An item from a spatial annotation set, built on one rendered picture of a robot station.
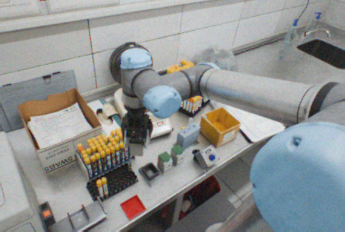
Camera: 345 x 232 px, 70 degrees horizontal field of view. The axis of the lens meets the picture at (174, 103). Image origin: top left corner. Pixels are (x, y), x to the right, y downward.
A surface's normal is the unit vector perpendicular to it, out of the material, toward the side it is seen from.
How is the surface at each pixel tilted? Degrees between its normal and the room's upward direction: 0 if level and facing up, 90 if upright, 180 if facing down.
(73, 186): 0
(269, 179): 82
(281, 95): 54
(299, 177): 83
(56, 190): 0
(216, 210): 3
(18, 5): 95
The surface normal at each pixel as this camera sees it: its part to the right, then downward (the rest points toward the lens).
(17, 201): 0.10, -0.76
